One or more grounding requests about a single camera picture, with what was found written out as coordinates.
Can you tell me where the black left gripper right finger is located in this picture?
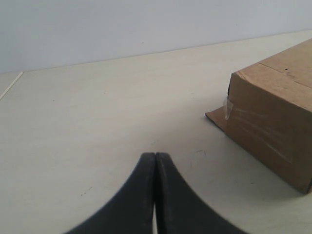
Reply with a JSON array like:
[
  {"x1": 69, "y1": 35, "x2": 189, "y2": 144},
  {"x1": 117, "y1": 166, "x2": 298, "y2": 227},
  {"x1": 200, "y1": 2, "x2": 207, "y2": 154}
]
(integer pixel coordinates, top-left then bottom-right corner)
[{"x1": 155, "y1": 153, "x2": 245, "y2": 234}]

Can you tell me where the brown cardboard slotted box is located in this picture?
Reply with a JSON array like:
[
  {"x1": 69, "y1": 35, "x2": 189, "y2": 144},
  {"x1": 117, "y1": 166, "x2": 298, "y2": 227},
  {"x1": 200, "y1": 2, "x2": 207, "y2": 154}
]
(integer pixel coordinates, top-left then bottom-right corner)
[{"x1": 206, "y1": 40, "x2": 312, "y2": 194}]

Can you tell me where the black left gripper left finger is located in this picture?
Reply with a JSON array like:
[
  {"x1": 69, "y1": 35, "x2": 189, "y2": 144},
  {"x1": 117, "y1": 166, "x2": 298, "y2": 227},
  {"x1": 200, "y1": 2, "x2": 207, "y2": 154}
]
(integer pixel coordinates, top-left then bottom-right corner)
[{"x1": 68, "y1": 153, "x2": 156, "y2": 234}]

